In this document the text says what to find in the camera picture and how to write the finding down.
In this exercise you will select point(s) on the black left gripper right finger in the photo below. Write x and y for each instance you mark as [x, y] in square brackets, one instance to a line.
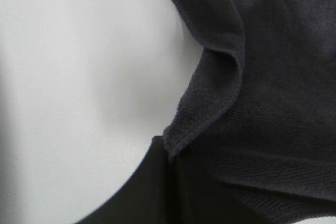
[198, 198]

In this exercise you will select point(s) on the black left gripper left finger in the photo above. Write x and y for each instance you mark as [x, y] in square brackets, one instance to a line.
[142, 199]

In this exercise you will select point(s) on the dark grey towel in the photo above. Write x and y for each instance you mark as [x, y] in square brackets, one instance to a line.
[259, 111]

